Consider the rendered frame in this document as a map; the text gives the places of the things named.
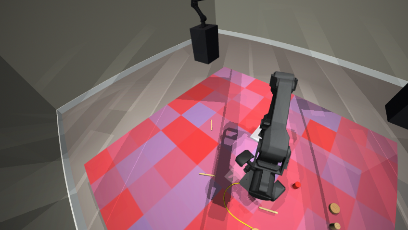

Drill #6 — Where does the short brown wooden cylinder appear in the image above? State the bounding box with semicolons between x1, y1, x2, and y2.
330;222;341;230

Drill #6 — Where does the dark red cylinder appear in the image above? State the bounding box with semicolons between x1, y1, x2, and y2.
292;181;301;189

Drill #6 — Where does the dark brown wooden disc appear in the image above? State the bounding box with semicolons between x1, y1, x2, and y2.
329;203;340;214

